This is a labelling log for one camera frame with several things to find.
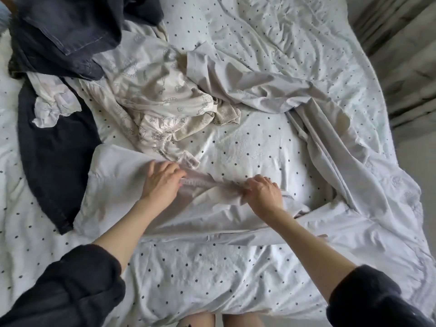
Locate person's black left sleeve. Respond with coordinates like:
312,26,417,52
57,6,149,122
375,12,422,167
0,243,127,327

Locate light grey smocked garment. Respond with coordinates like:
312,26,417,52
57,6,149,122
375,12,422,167
74,43,436,317

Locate person's black right sleeve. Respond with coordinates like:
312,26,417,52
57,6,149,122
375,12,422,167
326,264,436,327

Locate person's black sleeve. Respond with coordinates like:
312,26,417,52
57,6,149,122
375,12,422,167
326,264,436,327
0,243,127,327

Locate person's right hand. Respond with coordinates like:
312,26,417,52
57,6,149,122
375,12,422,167
242,175,287,225

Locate person's lower leg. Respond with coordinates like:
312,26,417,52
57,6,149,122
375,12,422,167
177,312,218,327
223,312,267,327

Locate cream patterned pyjama top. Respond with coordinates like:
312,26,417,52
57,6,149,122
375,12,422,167
71,20,241,171

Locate white dotted bed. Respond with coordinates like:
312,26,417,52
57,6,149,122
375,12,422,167
0,0,436,327

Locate person's left hand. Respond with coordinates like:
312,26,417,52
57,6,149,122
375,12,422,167
139,160,188,217

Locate dark grey jeans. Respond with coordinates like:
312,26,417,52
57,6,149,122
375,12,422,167
17,78,103,236

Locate person's left forearm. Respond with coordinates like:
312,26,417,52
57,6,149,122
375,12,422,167
93,199,164,273

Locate striped beige curtain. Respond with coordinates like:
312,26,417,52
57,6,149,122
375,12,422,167
351,0,436,144

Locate person's right forearm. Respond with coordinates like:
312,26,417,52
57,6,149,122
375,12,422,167
267,211,358,302

